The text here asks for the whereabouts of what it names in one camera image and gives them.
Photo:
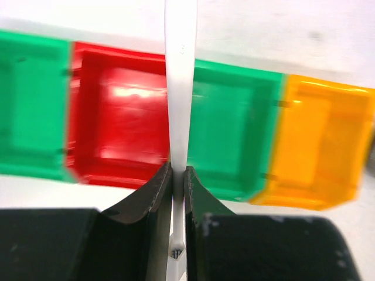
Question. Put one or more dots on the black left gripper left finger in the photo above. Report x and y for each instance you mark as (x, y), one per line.
(127, 241)

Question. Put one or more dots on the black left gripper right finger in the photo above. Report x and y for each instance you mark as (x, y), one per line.
(223, 245)

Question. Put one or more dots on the white toothbrush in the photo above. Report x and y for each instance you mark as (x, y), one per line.
(180, 46)

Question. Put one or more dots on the red bin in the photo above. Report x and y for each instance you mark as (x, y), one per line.
(118, 132)

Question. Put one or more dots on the green bin with cups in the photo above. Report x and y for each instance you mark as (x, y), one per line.
(232, 127)

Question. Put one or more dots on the yellow bin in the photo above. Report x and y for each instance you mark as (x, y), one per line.
(323, 136)

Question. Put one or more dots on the green bin with toothbrushes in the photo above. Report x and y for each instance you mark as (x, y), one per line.
(35, 76)

